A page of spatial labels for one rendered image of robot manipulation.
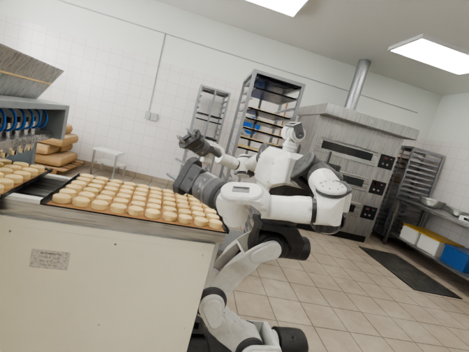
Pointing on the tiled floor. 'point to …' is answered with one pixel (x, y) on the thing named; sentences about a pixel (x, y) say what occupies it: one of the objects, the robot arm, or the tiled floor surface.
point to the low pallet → (62, 167)
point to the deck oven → (354, 158)
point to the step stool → (108, 160)
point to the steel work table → (423, 226)
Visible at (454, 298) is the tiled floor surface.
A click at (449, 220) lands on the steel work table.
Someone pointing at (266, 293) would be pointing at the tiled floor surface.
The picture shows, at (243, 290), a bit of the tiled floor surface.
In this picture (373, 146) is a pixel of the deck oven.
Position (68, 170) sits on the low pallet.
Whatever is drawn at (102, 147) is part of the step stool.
